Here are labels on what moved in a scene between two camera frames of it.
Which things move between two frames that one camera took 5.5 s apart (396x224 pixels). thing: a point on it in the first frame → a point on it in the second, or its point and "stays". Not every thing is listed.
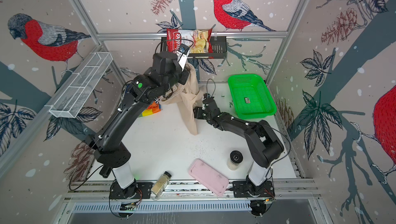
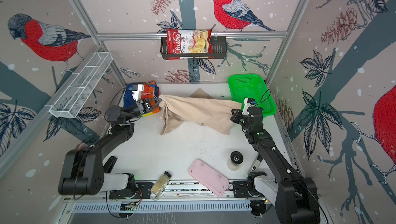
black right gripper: x=197 y=112 → x=236 y=116
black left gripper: x=185 y=74 → x=144 y=107
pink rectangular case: x=208 y=176 stays
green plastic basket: x=251 y=96 stays
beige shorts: x=186 y=97 → x=200 y=107
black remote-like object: x=105 y=171 stays
